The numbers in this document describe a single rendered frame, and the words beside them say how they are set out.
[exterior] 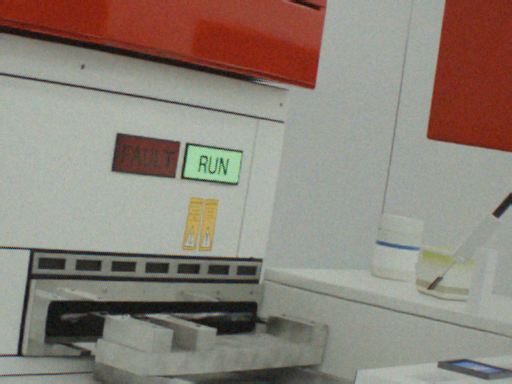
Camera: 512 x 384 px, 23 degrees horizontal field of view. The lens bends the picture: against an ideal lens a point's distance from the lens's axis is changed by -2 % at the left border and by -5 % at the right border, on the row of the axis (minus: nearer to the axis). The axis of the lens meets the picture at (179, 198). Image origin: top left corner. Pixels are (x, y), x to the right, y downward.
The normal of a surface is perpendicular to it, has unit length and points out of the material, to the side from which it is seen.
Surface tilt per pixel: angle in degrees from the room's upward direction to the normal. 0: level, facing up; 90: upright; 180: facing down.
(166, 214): 90
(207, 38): 90
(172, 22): 90
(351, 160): 90
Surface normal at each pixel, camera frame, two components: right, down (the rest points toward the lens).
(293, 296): -0.65, -0.06
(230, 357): 0.74, 0.15
